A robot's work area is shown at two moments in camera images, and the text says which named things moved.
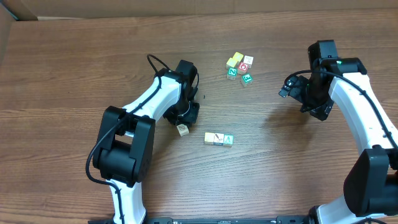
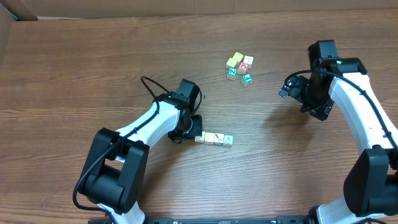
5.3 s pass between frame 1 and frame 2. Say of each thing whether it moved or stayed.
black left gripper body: moved
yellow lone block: stayed
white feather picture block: stayed
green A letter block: stayed
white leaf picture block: moved
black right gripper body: stayed
